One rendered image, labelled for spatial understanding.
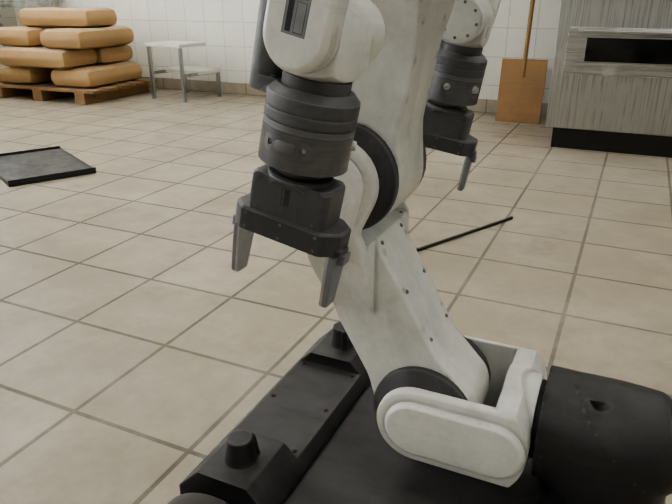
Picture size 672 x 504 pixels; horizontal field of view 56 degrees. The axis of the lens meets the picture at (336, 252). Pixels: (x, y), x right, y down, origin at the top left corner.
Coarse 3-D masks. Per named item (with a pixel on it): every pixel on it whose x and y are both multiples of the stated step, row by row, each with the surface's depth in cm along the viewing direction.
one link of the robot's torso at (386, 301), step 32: (352, 160) 75; (352, 192) 76; (352, 224) 78; (384, 224) 88; (352, 256) 80; (384, 256) 83; (416, 256) 91; (352, 288) 84; (384, 288) 85; (416, 288) 87; (352, 320) 89; (384, 320) 86; (416, 320) 84; (448, 320) 92; (384, 352) 88; (416, 352) 86; (448, 352) 88; (480, 352) 94; (384, 384) 88; (416, 384) 85; (448, 384) 84; (480, 384) 90
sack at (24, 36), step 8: (0, 32) 520; (8, 32) 516; (16, 32) 513; (24, 32) 510; (32, 32) 513; (0, 40) 522; (8, 40) 519; (16, 40) 515; (24, 40) 512; (32, 40) 514
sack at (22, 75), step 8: (0, 72) 530; (8, 72) 527; (16, 72) 524; (24, 72) 520; (32, 72) 522; (40, 72) 528; (48, 72) 536; (0, 80) 535; (8, 80) 531; (16, 80) 527; (24, 80) 524; (32, 80) 524; (40, 80) 531; (48, 80) 539
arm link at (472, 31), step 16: (464, 0) 87; (480, 0) 90; (464, 16) 88; (480, 16) 87; (448, 32) 90; (464, 32) 89; (480, 32) 90; (448, 48) 94; (464, 48) 93; (480, 48) 94; (448, 64) 93; (464, 64) 93; (480, 64) 93
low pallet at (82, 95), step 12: (0, 84) 531; (12, 84) 531; (24, 84) 531; (36, 84) 536; (48, 84) 531; (120, 84) 531; (132, 84) 539; (144, 84) 563; (0, 96) 534; (12, 96) 542; (36, 96) 518; (48, 96) 522; (60, 96) 534; (84, 96) 500; (96, 96) 511; (108, 96) 524; (120, 96) 537
